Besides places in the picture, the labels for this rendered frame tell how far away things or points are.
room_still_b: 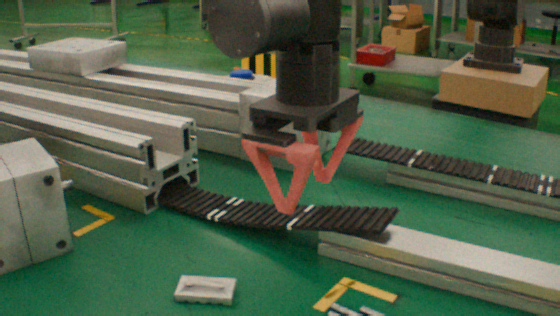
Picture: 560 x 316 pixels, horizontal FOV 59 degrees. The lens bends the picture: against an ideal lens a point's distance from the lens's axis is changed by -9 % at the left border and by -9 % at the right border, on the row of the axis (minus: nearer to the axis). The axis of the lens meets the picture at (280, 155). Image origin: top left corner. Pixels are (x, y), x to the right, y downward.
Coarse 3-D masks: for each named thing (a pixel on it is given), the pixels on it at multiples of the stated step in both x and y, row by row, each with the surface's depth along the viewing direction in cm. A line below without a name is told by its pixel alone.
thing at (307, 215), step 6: (306, 210) 54; (312, 210) 54; (318, 210) 54; (300, 216) 53; (306, 216) 53; (312, 216) 53; (294, 222) 52; (300, 222) 52; (306, 222) 52; (288, 228) 51; (294, 228) 51; (300, 228) 51
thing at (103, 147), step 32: (0, 96) 81; (32, 96) 76; (64, 96) 74; (0, 128) 70; (32, 128) 67; (64, 128) 62; (96, 128) 60; (128, 128) 66; (160, 128) 63; (192, 128) 63; (64, 160) 65; (96, 160) 60; (128, 160) 57; (160, 160) 62; (192, 160) 65; (96, 192) 62; (128, 192) 59
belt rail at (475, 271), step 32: (352, 256) 50; (384, 256) 48; (416, 256) 46; (448, 256) 45; (480, 256) 45; (512, 256) 45; (448, 288) 45; (480, 288) 44; (512, 288) 42; (544, 288) 40
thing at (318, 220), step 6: (324, 210) 53; (330, 210) 53; (336, 210) 53; (318, 216) 52; (324, 216) 52; (330, 216) 52; (312, 222) 51; (318, 222) 51; (324, 222) 51; (306, 228) 50; (312, 228) 50; (318, 228) 50
